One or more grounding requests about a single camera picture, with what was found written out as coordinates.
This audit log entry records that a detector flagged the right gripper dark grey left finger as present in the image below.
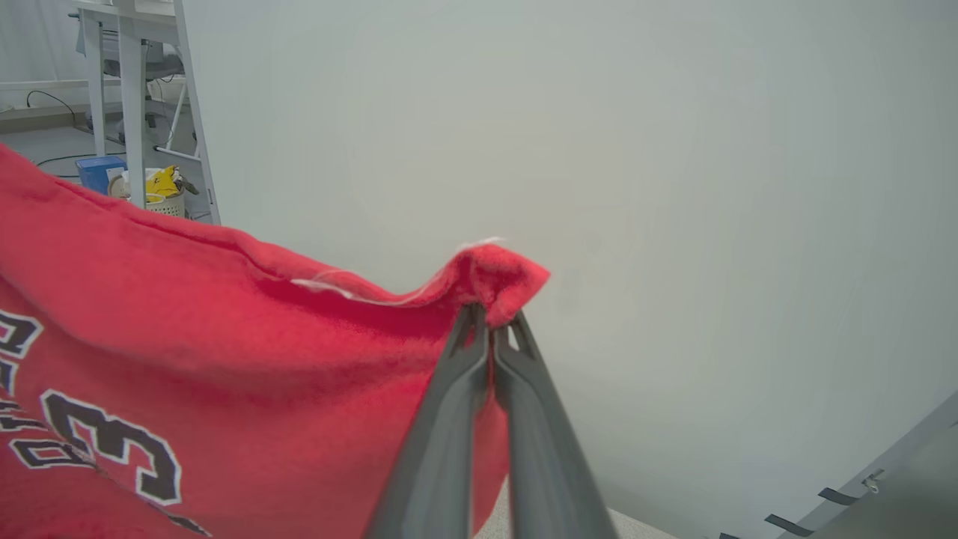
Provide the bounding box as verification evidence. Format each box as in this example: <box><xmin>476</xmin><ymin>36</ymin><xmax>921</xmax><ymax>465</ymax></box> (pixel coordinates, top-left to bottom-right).
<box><xmin>365</xmin><ymin>303</ymin><xmax>492</xmax><ymax>539</ymax></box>

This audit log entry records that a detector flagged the grey metal post with bracket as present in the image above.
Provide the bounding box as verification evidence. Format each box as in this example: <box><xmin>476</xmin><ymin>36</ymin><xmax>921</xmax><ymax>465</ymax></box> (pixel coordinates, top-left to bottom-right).
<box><xmin>718</xmin><ymin>389</ymin><xmax>958</xmax><ymax>539</ymax></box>

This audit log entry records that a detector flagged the red basketball jersey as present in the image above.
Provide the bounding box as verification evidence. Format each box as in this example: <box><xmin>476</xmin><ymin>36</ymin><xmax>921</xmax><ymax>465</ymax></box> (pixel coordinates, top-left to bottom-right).
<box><xmin>0</xmin><ymin>142</ymin><xmax>551</xmax><ymax>539</ymax></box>

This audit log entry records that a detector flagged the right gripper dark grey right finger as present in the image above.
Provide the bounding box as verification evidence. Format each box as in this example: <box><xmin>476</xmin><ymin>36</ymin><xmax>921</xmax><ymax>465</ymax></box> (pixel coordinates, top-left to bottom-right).
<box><xmin>492</xmin><ymin>313</ymin><xmax>618</xmax><ymax>539</ymax></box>

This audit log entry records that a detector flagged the blue box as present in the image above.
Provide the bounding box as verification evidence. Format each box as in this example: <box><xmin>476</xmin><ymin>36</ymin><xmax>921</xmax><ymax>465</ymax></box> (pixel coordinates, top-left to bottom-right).
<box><xmin>76</xmin><ymin>156</ymin><xmax>126</xmax><ymax>197</ymax></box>

